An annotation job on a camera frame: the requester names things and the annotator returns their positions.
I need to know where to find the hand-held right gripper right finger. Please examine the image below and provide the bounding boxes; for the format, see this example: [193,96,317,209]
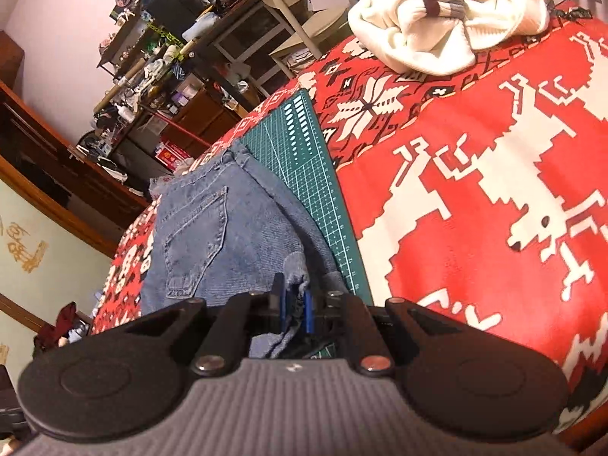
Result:
[304,287,476,374]

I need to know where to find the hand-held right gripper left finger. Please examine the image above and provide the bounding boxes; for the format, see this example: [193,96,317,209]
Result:
[111,273,291,376]

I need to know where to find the blue denim shorts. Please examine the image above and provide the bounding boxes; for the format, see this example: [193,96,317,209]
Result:
[140,140,345,359]

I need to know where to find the green cutting mat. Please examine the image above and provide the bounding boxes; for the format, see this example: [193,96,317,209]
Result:
[237,89,374,357]

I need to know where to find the red patterned blanket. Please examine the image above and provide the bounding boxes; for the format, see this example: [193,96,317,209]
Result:
[92,2,608,438]

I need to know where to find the red printed box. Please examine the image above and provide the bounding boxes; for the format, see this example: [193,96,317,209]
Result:
[154,141,193,172]

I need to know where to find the brown wooden dresser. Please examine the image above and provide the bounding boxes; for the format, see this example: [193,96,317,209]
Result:
[157,90,243,162]

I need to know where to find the brown wooden door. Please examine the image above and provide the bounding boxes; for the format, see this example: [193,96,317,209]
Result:
[0,31,153,257]

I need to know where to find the cream plastic chair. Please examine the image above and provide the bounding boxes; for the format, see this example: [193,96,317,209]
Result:
[254,0,366,65]

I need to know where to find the cluttered dark desk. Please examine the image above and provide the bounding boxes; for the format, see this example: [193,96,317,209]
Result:
[92,0,286,119]

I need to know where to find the white knit sweater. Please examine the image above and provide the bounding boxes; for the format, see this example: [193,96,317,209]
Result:
[348,0,552,77]

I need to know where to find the red broom handle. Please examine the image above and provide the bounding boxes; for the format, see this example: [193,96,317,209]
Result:
[157,114,210,148]

